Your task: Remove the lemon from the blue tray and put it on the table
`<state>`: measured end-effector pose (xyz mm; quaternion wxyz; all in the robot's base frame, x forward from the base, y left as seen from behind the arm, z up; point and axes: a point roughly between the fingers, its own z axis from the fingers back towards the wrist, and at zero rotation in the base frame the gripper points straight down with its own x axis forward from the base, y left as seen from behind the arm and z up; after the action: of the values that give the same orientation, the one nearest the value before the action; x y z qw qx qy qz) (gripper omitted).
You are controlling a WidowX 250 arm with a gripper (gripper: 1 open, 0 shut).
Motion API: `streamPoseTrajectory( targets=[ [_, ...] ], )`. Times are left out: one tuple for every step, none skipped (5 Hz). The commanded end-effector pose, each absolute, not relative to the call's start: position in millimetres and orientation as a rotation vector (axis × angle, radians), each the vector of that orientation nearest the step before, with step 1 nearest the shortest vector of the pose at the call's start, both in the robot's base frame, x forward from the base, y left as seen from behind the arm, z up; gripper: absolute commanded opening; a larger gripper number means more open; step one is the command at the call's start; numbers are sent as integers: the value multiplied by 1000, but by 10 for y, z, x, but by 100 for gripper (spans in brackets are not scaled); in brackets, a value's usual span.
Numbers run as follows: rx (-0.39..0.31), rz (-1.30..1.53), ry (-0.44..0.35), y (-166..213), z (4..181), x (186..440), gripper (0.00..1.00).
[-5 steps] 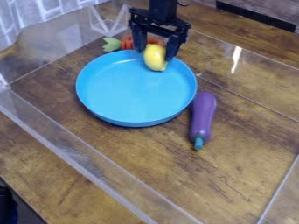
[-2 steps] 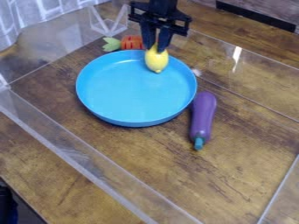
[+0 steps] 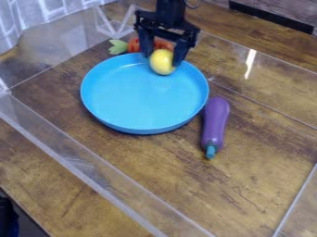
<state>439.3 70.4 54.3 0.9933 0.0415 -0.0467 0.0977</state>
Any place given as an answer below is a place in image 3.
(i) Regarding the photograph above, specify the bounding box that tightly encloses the black bar in background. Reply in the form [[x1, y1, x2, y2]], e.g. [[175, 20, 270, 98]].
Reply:
[[228, 0, 314, 34]]

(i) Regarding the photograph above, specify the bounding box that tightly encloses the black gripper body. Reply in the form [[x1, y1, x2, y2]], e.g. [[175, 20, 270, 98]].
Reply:
[[134, 9, 199, 42]]

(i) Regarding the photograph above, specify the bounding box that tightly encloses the orange toy carrot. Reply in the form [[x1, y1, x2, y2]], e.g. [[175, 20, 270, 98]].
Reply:
[[108, 37, 173, 56]]

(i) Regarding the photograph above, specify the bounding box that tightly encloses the black cable loop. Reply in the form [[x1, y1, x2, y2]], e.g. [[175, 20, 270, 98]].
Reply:
[[181, 0, 201, 10]]

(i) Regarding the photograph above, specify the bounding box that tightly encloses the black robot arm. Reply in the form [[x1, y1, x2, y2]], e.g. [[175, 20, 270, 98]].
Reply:
[[133, 0, 200, 67]]

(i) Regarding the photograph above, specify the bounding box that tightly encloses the blue round tray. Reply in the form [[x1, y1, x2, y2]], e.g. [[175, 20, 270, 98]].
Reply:
[[80, 53, 208, 134]]

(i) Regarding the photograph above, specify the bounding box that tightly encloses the white patterned curtain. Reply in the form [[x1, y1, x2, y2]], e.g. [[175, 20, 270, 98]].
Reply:
[[0, 0, 116, 55]]

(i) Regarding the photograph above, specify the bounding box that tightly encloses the clear acrylic enclosure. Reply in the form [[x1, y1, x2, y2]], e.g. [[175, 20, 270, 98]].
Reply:
[[0, 4, 317, 237]]

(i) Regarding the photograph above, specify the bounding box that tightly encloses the purple toy eggplant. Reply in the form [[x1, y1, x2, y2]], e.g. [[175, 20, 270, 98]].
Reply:
[[200, 96, 229, 159]]

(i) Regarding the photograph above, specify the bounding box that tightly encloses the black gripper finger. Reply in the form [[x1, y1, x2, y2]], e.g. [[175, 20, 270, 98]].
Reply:
[[172, 39, 195, 67], [137, 27, 154, 57]]

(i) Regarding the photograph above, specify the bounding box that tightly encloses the yellow lemon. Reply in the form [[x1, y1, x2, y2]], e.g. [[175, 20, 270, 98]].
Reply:
[[149, 49, 175, 76]]

